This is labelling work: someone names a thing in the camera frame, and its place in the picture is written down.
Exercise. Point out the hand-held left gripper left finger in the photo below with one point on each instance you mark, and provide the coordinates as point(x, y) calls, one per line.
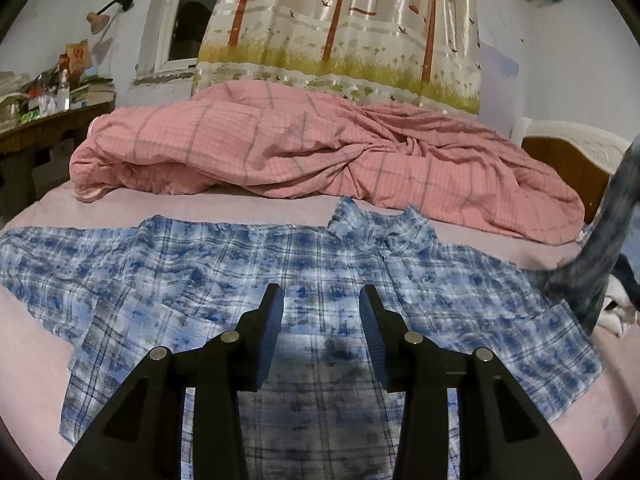
point(267, 340)

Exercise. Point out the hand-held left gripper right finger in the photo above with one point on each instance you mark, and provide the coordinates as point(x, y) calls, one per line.
point(375, 340)

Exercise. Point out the blue plaid shirt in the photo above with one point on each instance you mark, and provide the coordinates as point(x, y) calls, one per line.
point(200, 270)

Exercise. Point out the pink checked duvet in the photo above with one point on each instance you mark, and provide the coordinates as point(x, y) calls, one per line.
point(300, 150)

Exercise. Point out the bed with pink sheet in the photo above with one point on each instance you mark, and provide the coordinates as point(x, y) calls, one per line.
point(30, 360)

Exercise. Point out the white and dark garment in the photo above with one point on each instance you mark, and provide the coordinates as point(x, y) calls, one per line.
point(622, 310)

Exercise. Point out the white and wood headboard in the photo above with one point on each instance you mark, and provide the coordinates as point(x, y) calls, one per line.
point(560, 155)

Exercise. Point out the stack of books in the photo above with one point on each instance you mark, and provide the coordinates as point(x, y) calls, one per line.
point(95, 92)

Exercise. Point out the dark wooden desk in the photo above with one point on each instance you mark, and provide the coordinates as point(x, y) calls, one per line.
point(45, 125)

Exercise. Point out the tree print curtain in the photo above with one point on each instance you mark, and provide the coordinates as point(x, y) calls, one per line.
point(350, 25)

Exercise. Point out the clear spray bottle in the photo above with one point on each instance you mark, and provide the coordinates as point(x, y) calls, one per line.
point(63, 94)

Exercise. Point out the white framed window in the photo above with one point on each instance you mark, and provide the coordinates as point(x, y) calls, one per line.
point(190, 25)

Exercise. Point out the orange packet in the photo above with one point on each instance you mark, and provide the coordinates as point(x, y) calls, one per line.
point(77, 55)

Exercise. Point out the wall lamp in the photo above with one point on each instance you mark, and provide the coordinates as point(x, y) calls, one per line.
point(97, 19)

